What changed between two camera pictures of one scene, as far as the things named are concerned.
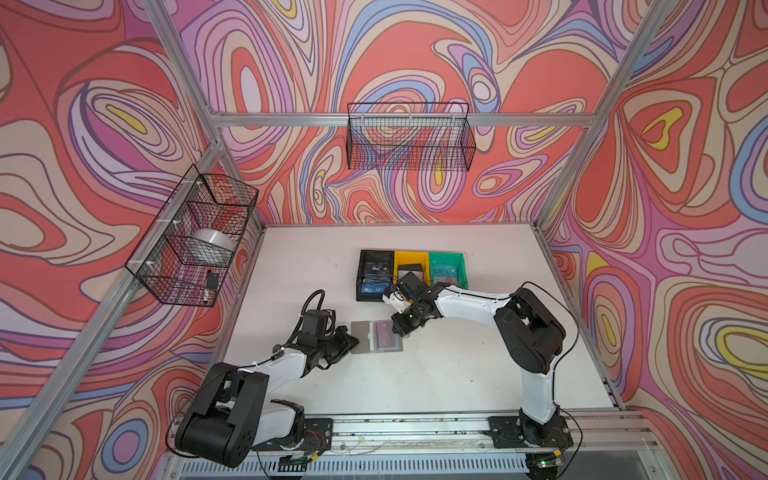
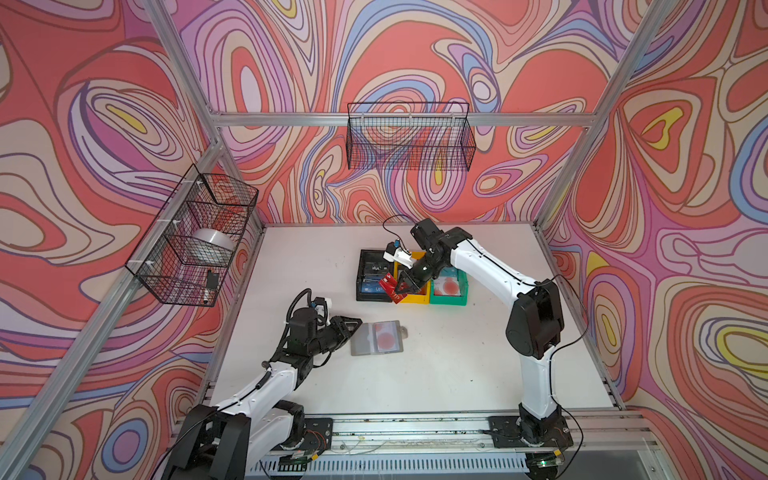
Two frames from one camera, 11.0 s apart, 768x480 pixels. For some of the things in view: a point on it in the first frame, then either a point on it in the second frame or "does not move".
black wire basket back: (409, 136) does not move
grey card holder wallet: (374, 336) does not move
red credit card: (385, 337) -> (389, 284)
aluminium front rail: (603, 447) does not move
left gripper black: (344, 346) -> (339, 332)
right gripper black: (400, 327) -> (405, 276)
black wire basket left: (191, 250) does not move
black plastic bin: (376, 275) does not move
